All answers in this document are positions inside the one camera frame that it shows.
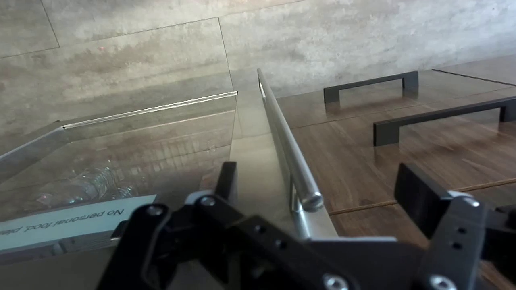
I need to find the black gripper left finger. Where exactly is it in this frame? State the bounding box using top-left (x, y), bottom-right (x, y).
top-left (95, 160), bottom-right (335, 290)

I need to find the wood cabinet with black handles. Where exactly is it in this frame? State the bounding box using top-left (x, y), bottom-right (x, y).
top-left (275, 54), bottom-right (516, 290)

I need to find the pale blue door label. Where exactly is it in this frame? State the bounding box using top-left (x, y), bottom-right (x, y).
top-left (0, 194), bottom-right (158, 255)

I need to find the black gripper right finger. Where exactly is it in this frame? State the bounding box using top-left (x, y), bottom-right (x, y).
top-left (393, 161), bottom-right (516, 290)

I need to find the silver bar door handle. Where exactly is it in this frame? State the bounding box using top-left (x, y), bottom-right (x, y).
top-left (254, 68), bottom-right (325, 240)

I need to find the black cabinet handle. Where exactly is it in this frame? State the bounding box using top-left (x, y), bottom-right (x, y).
top-left (372, 95), bottom-right (516, 149)
top-left (322, 70), bottom-right (420, 110)

